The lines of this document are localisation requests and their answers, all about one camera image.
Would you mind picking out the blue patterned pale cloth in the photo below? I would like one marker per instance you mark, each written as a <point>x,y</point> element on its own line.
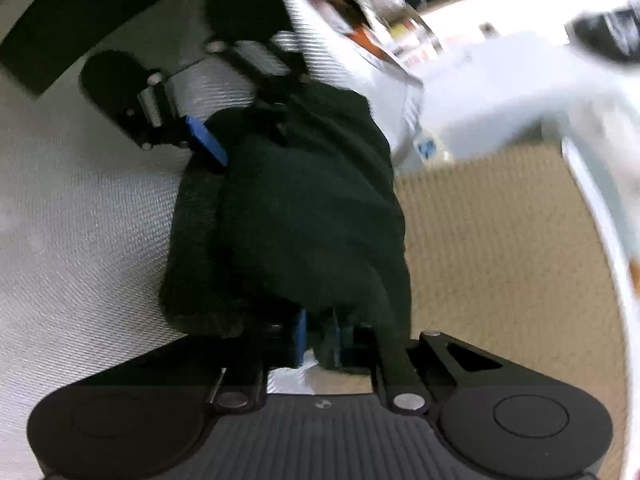
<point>427,149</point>

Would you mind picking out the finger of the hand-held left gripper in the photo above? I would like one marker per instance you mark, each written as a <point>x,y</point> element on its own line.
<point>205,137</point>
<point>260,67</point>

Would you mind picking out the cluttered shelf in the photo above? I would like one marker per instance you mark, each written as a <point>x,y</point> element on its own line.
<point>380,15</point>

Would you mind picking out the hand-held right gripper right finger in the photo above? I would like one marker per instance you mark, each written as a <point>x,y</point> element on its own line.
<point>339,342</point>

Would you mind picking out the woven tan mattress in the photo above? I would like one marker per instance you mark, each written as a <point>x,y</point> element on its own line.
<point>500,270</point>

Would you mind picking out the black blurred object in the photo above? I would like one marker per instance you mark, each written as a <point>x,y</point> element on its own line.
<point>607,32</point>

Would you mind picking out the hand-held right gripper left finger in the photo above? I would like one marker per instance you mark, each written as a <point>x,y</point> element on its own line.
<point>300,335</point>

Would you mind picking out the dark cloth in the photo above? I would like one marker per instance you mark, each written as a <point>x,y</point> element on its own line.
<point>75,15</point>

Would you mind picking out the black white printed t-shirt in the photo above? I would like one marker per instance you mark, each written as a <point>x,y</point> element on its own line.
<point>300,220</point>

